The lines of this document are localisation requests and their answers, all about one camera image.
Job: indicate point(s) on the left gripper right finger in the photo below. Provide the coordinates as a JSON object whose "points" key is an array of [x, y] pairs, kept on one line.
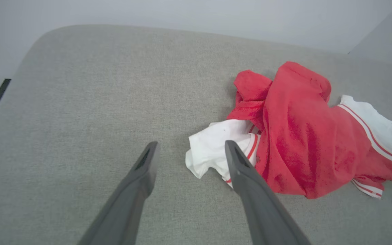
{"points": [[264, 211]]}

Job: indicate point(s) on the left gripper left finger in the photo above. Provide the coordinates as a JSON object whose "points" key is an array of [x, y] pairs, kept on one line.
{"points": [[128, 207]]}

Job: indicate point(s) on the red white shirt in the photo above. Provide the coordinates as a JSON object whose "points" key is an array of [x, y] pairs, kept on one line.
{"points": [[301, 136]]}

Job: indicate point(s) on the grey fabric sofa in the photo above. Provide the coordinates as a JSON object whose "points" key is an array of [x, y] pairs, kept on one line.
{"points": [[97, 102]]}

